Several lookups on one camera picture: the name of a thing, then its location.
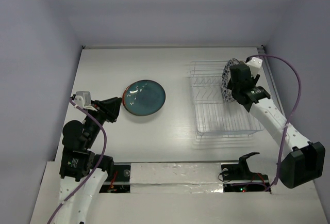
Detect red and teal plate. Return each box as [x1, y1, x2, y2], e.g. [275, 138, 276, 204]
[122, 86, 129, 111]

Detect white wire dish rack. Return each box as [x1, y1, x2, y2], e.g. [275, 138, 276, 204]
[190, 61, 264, 143]

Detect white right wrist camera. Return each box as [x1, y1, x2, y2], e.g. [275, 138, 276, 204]
[245, 57, 263, 78]

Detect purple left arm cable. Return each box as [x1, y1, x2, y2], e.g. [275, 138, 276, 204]
[45, 99, 108, 224]

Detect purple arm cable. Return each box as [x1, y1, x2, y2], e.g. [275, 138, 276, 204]
[249, 55, 302, 186]
[45, 99, 108, 224]

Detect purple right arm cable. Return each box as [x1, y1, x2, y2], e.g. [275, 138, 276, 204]
[249, 55, 302, 186]

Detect blue floral patterned plate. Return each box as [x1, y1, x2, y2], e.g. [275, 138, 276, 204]
[221, 58, 239, 102]

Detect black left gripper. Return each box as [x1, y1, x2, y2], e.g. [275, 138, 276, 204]
[84, 95, 122, 147]

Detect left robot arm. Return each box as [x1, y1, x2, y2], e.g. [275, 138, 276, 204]
[48, 91, 122, 223]

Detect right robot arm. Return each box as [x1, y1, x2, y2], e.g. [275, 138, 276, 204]
[227, 62, 325, 189]

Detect dark teal plate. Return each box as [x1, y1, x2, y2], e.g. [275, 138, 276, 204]
[125, 79, 166, 116]

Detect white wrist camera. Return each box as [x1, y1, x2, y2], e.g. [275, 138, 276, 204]
[245, 57, 263, 78]
[73, 91, 97, 111]

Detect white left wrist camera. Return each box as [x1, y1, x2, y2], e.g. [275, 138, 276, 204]
[73, 91, 97, 111]

